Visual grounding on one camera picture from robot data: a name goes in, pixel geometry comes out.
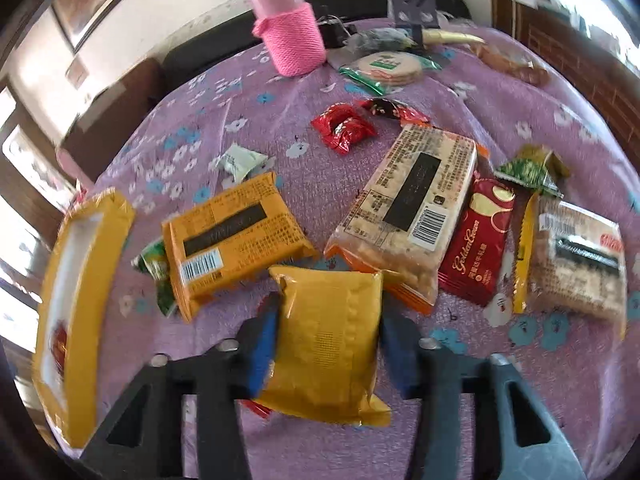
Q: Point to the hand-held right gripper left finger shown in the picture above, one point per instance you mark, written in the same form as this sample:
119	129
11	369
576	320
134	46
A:
262	340

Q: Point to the long red gold packet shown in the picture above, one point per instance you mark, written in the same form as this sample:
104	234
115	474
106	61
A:
480	245

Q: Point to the black binder clip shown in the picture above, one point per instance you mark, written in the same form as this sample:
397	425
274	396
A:
330	32

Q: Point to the gold curved tool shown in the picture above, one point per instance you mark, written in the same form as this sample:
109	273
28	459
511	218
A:
450	36

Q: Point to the round cracker green packet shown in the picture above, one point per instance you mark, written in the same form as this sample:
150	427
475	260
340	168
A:
387	66

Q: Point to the white green candy wrapper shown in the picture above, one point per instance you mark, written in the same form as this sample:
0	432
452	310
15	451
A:
237	162

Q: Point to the dark red snack packet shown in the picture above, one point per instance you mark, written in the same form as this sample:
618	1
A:
390	108

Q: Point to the small wall panel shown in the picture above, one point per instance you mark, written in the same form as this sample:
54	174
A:
77	71

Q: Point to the green pea snack packet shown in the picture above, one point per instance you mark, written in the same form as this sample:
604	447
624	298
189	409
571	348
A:
530	170

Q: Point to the small green snack packet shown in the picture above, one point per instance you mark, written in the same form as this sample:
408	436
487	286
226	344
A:
155	265

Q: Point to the orange packet with barcode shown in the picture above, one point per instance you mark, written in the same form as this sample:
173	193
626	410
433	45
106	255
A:
235	240

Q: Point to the brown pastry in clear wrapper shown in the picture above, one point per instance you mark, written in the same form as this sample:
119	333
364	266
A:
515	65

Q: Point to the clear cracker packet orange ends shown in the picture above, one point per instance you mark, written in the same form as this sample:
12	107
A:
400	210

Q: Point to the bottle with pink knit sleeve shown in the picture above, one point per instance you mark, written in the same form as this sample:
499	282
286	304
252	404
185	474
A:
292	35

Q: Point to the black sofa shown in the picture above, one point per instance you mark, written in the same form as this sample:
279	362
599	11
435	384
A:
345	2

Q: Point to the clear plastic bag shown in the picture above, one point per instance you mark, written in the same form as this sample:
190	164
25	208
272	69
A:
372	40

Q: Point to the yellow cardboard tray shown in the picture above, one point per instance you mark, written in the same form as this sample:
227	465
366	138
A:
80	340

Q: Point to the wooden window frame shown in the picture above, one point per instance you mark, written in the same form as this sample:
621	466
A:
575	25

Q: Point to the maroon armchair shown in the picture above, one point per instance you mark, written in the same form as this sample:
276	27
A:
115	115

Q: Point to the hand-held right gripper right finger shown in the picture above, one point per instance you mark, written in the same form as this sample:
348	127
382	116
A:
400	355

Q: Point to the wooden glass door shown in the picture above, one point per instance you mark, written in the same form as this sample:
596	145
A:
30	170

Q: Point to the bright red candy packet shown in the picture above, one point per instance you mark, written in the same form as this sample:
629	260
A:
345	127

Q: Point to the framed wall picture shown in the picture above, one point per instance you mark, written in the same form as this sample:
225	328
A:
90	5

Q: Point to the clear cracker packet yellow edge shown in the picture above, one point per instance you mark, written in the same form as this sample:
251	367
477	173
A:
565	270

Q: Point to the plain yellow snack packet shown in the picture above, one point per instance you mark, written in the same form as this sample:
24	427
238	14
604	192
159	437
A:
320	340

